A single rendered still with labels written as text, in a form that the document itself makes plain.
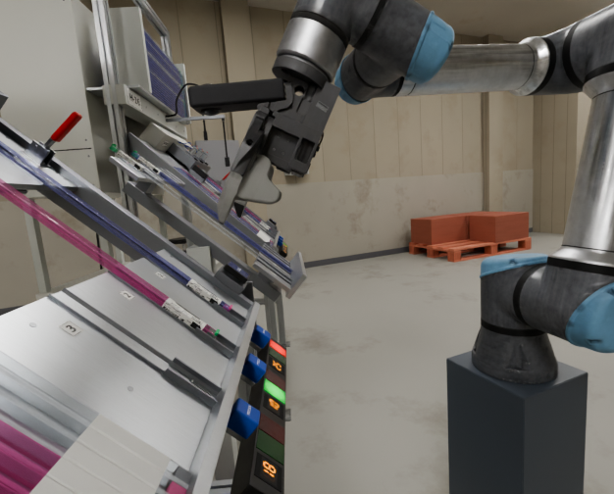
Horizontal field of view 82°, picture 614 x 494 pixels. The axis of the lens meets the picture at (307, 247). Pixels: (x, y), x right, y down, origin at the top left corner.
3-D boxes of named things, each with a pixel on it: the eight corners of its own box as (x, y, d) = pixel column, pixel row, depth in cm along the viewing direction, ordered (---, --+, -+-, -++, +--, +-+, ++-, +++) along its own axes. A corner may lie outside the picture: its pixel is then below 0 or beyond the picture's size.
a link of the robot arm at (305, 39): (287, 7, 38) (287, 40, 46) (272, 48, 39) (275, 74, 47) (350, 37, 39) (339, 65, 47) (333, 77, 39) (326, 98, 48)
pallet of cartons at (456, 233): (476, 242, 554) (476, 211, 547) (533, 248, 470) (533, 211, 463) (407, 254, 504) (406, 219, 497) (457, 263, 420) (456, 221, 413)
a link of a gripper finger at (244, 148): (244, 168, 36) (274, 111, 40) (230, 162, 36) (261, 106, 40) (240, 191, 41) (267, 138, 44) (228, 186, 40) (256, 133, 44)
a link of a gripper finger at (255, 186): (265, 227, 36) (293, 162, 40) (210, 205, 35) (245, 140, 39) (261, 240, 39) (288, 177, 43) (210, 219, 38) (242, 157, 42)
